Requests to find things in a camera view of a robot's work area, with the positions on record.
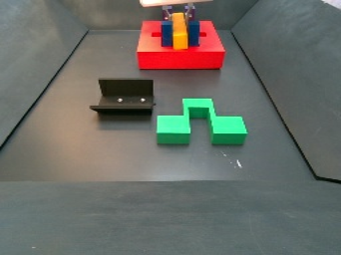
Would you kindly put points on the long yellow block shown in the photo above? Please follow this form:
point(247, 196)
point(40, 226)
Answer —
point(179, 31)

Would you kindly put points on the green stepped block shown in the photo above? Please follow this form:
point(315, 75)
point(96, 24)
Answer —
point(196, 113)

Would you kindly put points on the purple U-shaped block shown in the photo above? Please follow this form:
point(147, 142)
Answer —
point(188, 14)

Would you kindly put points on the black angle bracket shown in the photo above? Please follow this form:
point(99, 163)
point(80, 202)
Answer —
point(125, 96)

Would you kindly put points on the blue U-shaped block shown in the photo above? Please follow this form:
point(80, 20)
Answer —
point(192, 34)

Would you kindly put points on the red slotted board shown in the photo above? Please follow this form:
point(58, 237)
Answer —
point(155, 57)

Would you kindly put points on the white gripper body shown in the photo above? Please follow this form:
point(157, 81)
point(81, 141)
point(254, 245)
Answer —
point(159, 3)

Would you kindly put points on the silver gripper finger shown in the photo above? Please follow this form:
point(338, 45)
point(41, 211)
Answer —
point(167, 11)
point(188, 11)

